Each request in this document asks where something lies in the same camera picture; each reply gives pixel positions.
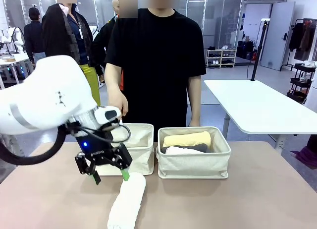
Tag cream fabric basket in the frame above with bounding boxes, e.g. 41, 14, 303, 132
95, 123, 155, 176
157, 126, 231, 179

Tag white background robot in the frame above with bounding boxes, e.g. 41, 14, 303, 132
0, 27, 26, 54

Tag white machine column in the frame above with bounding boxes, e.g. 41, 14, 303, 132
304, 61, 317, 111

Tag black clothes rack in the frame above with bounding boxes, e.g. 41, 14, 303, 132
281, 17, 317, 72

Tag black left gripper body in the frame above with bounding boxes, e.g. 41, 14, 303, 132
75, 130, 122, 166

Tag grey door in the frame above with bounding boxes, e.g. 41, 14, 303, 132
260, 1, 296, 71

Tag white towel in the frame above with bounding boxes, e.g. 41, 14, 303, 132
106, 172, 147, 229

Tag black tripod stand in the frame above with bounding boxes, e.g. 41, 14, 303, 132
250, 18, 270, 81

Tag person with hair bun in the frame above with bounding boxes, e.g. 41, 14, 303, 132
23, 7, 47, 66

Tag yellow towel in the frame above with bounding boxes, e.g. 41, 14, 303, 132
162, 131, 212, 149

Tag black trolley cart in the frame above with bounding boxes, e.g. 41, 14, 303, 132
286, 62, 317, 105

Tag black bags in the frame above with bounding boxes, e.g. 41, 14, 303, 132
236, 40, 258, 60

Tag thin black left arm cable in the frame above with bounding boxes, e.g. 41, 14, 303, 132
66, 123, 132, 144

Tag figure with yellow apron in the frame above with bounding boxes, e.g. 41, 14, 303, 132
41, 2, 102, 107

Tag pink towel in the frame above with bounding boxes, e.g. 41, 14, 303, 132
164, 146, 207, 156

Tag white side table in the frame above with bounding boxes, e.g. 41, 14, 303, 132
203, 79, 317, 156

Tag figure with orange collar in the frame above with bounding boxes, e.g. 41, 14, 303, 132
91, 0, 120, 91

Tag thick black left cable sleeve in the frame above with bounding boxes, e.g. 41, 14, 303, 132
0, 128, 67, 166

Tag person's left forearm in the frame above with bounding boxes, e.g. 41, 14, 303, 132
187, 74, 202, 122

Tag person's right hand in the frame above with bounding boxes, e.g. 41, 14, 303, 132
108, 90, 129, 118

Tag dark grey towel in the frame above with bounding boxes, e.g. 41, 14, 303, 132
190, 143, 210, 153

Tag grey patterned cloth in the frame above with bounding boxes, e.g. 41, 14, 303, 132
0, 134, 18, 183

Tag wooden shoe rack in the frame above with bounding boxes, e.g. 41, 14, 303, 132
207, 48, 237, 69

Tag person in black t-shirt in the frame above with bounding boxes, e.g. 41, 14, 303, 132
105, 7, 208, 142

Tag person's right forearm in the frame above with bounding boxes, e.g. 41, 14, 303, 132
104, 62, 124, 98

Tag white background desk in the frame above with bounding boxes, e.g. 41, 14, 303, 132
0, 50, 35, 89

